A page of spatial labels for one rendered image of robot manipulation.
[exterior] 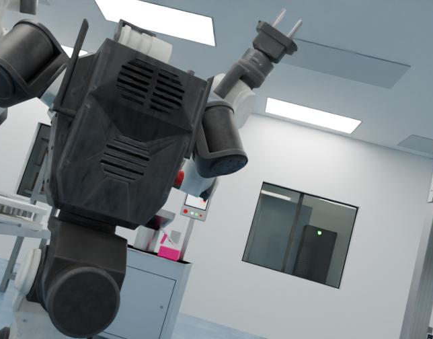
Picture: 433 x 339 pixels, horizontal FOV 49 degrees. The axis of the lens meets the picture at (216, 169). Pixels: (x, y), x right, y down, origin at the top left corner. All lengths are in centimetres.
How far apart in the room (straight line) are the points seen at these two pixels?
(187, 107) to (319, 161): 589
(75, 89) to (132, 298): 307
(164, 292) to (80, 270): 305
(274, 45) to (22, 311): 87
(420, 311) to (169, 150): 110
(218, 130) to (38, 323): 56
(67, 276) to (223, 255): 576
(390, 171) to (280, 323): 252
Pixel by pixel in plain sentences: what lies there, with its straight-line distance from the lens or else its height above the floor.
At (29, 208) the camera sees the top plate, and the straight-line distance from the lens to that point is 151.
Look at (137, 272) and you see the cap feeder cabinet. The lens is 387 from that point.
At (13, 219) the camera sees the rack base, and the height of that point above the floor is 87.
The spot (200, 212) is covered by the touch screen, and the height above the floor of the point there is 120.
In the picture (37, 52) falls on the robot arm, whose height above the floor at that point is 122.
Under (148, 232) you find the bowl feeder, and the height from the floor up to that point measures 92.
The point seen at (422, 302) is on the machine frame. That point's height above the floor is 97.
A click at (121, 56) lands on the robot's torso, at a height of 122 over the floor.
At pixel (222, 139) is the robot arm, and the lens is 103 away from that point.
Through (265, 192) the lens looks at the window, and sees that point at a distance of 668.
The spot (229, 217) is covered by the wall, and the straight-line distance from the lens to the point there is 653.
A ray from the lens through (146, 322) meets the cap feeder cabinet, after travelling 389.
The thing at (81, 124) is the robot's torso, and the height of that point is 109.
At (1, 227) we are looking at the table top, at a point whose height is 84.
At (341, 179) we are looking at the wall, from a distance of 673.
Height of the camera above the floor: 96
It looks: 9 degrees up
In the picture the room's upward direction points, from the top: 16 degrees clockwise
